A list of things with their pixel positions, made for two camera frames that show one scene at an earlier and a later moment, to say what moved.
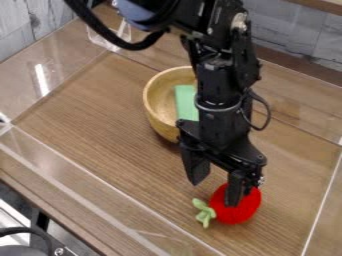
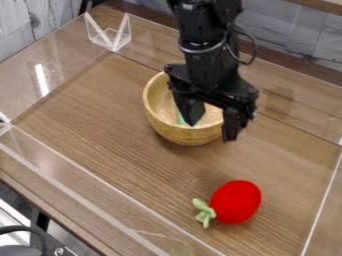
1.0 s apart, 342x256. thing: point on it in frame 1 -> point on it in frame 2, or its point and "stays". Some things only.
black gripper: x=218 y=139 -> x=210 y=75
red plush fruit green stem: x=233 y=215 stays
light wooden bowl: x=159 y=99 stays
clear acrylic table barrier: x=58 y=213 stays
